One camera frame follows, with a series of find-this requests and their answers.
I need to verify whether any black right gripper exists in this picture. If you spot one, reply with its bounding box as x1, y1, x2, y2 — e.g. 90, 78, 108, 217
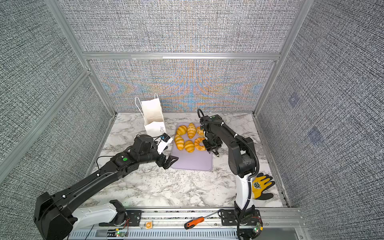
202, 133, 222, 153

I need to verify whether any ring shaped bread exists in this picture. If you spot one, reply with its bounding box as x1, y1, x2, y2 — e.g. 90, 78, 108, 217
194, 137, 206, 151

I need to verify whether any twisted knot bread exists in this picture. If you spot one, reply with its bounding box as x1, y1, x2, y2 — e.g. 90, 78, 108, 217
197, 126, 204, 137

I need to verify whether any small oblong striped roll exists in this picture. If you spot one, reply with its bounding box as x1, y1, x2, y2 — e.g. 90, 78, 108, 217
174, 134, 185, 151

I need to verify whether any small round striped bun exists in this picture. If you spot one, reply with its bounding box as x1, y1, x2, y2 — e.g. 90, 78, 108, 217
184, 140, 195, 153

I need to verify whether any white paper gift bag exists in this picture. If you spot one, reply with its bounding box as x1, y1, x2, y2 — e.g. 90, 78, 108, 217
135, 94, 167, 137

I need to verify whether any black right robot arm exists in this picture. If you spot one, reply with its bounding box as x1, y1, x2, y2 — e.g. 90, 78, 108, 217
197, 109, 260, 225

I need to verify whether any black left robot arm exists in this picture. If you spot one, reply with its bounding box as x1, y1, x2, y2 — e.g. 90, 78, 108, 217
34, 134, 178, 240

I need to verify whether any lavender plastic tray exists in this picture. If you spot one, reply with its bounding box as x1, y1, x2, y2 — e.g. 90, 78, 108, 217
169, 122, 214, 172

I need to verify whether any croissant back middle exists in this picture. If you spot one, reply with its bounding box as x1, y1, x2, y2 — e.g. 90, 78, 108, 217
187, 123, 197, 139

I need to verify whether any small striped bun back left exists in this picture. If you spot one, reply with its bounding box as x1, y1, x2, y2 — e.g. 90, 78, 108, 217
176, 125, 188, 136

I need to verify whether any yellow work glove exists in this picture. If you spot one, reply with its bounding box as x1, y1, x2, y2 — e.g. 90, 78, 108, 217
252, 172, 276, 201

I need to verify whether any small orange tag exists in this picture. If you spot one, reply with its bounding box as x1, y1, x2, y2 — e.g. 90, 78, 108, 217
145, 221, 153, 230

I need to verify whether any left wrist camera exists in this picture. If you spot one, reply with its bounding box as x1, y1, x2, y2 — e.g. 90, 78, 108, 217
157, 133, 173, 155

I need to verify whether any orange handled screwdriver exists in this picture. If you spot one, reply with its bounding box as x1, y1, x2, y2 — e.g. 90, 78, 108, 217
184, 211, 219, 230

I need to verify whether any aluminium front rail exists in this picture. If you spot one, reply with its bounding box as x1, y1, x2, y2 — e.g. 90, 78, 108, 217
59, 208, 311, 240

